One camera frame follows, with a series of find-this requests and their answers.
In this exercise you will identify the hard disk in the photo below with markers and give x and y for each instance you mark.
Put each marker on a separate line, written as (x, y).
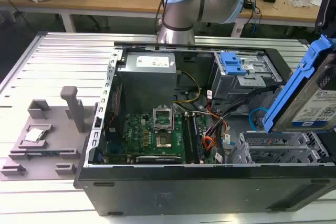
(309, 103)

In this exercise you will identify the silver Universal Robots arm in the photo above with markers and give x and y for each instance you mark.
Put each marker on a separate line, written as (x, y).
(183, 6)

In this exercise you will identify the metal disk bay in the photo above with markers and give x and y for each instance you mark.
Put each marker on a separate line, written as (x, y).
(275, 150)

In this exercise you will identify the metal optical drive cage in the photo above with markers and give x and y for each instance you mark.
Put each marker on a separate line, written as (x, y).
(252, 79)

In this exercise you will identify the blue plastic drive latch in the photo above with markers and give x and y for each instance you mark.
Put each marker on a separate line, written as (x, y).
(232, 64)

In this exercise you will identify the black RAM stick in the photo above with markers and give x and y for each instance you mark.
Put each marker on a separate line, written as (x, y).
(197, 140)

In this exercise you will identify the grey power supply unit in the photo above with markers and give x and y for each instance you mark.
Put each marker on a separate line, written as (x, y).
(147, 85)

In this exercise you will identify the CPU socket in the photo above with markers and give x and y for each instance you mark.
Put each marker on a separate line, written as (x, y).
(164, 142)

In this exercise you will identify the wooden desk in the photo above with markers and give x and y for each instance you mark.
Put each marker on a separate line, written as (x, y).
(118, 1)

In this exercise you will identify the black graphics card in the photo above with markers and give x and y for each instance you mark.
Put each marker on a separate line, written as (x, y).
(157, 159)

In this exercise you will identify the green motherboard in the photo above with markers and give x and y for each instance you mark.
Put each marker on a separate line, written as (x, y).
(134, 134)

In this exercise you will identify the black open PC case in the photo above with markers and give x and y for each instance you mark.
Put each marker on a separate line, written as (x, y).
(183, 195)

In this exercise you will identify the grey parts rack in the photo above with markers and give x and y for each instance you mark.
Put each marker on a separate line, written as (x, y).
(63, 140)

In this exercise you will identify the silver CPU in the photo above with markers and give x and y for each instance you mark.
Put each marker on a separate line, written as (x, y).
(33, 134)

